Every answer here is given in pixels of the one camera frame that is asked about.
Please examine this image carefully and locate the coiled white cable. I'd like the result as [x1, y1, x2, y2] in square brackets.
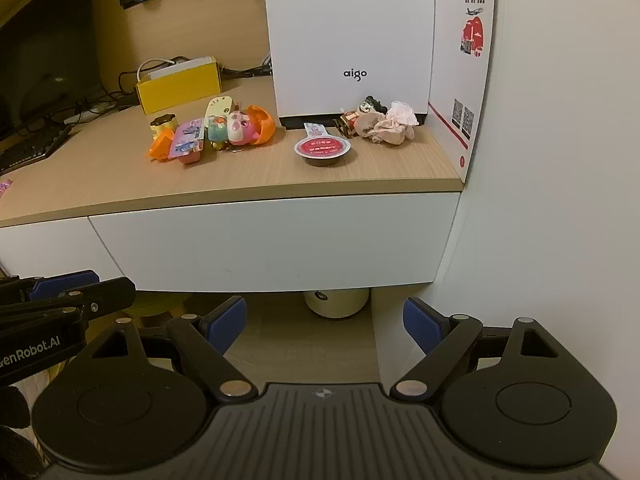
[135, 57, 189, 84]

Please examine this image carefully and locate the black computer monitor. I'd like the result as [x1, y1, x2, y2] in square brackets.
[0, 0, 109, 144]

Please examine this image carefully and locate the black keyboard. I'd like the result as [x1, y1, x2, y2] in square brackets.
[0, 119, 74, 176]

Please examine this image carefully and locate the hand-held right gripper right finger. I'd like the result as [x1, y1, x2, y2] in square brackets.
[389, 296, 561, 402]

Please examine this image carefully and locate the pink printed packet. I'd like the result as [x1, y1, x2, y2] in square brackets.
[168, 118, 206, 166]

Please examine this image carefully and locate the yellow cardboard box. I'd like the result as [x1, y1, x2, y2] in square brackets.
[133, 55, 223, 116]

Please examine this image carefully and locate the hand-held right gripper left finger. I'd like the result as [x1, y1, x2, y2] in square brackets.
[91, 295, 254, 399]

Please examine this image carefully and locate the red-lidded sauce cup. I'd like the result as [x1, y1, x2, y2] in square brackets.
[293, 122, 352, 169]

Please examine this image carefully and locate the narrow white drawer front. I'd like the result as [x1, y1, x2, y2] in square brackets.
[0, 217, 119, 281]

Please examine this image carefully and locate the cream cartoon toy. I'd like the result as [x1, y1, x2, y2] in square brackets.
[203, 93, 236, 126]

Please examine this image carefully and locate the thin black cable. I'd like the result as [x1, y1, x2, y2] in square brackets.
[219, 52, 274, 80]

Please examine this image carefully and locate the yellow pudding toy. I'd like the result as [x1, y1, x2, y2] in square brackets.
[148, 113, 180, 141]

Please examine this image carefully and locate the white computer case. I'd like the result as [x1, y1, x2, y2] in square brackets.
[261, 0, 437, 130]

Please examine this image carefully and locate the white printed leaflet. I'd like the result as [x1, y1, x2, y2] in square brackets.
[427, 0, 501, 185]

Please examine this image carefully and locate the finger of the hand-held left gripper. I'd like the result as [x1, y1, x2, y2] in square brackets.
[0, 269, 101, 307]
[0, 276, 137, 322]

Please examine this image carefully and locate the pink pig toy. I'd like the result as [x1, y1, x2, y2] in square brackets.
[227, 108, 261, 147]

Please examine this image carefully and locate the small doll figure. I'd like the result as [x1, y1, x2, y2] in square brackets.
[333, 94, 389, 137]

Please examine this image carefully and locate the black and white cloth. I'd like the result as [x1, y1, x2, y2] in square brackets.
[0, 382, 49, 480]

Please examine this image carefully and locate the tangle of black cables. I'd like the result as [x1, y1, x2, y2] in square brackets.
[47, 69, 139, 124]

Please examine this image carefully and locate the wide white drawer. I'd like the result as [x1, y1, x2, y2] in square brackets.
[88, 190, 462, 294]

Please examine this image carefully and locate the white round bin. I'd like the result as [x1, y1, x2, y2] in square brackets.
[303, 287, 371, 319]

